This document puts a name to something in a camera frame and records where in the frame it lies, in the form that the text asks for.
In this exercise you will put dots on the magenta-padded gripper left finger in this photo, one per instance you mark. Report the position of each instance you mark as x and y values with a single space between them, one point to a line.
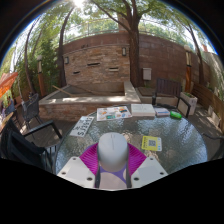
76 171

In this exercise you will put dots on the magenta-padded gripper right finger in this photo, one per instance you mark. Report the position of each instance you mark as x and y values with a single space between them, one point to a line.
148 171

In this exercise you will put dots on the white computer mouse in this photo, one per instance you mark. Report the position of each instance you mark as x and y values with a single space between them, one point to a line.
112 150

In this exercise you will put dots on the yellow square card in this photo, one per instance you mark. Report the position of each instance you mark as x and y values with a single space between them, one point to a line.
151 143

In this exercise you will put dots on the white plate with black lettering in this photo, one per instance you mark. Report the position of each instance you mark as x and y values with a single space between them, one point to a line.
82 126

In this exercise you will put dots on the small pale booklet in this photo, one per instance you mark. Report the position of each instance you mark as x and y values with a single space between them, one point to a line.
162 112

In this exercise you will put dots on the white book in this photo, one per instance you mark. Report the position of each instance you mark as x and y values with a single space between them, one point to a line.
142 110

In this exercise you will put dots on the green tube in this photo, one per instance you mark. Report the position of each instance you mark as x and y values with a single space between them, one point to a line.
176 115

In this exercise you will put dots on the black metal armchair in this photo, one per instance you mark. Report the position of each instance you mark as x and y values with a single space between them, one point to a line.
215 136
16 145

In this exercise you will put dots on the colourful picture sheet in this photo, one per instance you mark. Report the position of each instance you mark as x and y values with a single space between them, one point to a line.
114 113

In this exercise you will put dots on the stone raised bed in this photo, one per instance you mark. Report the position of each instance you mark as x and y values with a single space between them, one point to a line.
83 103

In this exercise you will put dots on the black mesh chair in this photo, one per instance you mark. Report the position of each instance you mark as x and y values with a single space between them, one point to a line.
31 108

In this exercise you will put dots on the white planter box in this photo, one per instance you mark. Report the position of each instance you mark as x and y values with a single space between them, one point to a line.
189 101

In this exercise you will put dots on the wooden stick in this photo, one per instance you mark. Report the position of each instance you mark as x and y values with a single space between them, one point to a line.
63 90

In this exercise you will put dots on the dark wooden bench chair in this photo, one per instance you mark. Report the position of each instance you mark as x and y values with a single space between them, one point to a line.
168 87

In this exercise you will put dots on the grey utility box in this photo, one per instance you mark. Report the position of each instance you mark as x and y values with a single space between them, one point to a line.
147 73

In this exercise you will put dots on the orange umbrella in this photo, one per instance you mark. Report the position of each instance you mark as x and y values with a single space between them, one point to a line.
7 83

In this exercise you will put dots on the slim leaning tree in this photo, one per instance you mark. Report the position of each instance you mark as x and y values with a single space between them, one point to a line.
61 56

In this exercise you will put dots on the large tree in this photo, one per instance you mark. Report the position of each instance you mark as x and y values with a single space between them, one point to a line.
134 53

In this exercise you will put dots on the wall lamp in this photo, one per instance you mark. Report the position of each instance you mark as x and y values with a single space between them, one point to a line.
124 51
66 60

